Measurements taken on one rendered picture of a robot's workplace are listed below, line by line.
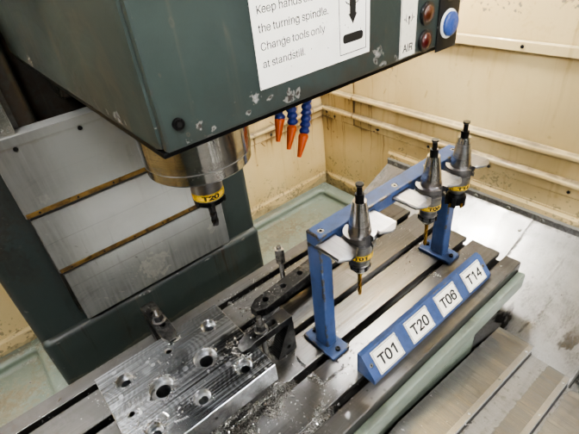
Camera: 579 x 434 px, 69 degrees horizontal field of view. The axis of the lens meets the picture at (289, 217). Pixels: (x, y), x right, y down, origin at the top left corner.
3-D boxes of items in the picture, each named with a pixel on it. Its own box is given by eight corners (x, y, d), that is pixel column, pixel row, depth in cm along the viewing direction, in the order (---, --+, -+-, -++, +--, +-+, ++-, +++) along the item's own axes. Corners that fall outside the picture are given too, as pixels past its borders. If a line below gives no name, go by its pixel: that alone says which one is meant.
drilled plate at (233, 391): (277, 379, 87) (275, 364, 84) (148, 482, 73) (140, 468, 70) (219, 318, 102) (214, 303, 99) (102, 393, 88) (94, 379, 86)
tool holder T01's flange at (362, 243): (363, 227, 83) (364, 217, 82) (382, 243, 79) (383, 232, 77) (336, 238, 81) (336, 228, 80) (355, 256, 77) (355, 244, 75)
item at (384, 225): (401, 226, 81) (402, 222, 81) (384, 238, 79) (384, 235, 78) (374, 212, 86) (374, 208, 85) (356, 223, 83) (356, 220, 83)
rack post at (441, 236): (459, 256, 117) (476, 161, 100) (448, 265, 115) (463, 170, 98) (429, 240, 124) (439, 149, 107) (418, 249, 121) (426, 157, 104)
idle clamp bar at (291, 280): (332, 274, 117) (332, 256, 113) (263, 331, 103) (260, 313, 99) (319, 267, 120) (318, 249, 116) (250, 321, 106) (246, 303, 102)
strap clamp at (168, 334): (189, 362, 97) (173, 319, 89) (177, 371, 96) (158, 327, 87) (164, 330, 106) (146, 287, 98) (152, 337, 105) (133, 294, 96)
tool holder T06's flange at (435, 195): (425, 182, 94) (426, 173, 93) (451, 192, 90) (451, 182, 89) (408, 195, 91) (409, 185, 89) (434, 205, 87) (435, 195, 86)
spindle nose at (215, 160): (203, 132, 73) (187, 60, 66) (274, 151, 64) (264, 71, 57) (125, 172, 63) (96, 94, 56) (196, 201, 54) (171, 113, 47)
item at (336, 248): (363, 252, 76) (363, 250, 75) (342, 267, 73) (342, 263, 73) (335, 236, 81) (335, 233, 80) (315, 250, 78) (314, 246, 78)
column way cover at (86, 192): (235, 241, 133) (199, 77, 103) (85, 325, 110) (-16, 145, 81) (227, 234, 136) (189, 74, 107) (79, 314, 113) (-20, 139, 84)
